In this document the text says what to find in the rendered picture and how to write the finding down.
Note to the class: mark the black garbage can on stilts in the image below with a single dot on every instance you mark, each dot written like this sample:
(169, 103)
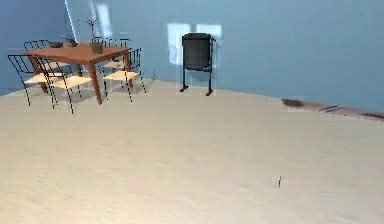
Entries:
(196, 53)

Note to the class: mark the bare twig plant in pot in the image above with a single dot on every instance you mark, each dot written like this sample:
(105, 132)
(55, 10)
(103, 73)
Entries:
(96, 46)

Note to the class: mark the brown wooden dining table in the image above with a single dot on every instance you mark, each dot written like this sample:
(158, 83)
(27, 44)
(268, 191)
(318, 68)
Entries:
(80, 54)

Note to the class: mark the small dark object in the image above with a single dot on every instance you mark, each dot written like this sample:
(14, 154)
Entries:
(71, 42)

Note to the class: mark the dark bowl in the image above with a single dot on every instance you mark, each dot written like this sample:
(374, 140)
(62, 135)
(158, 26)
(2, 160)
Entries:
(56, 44)

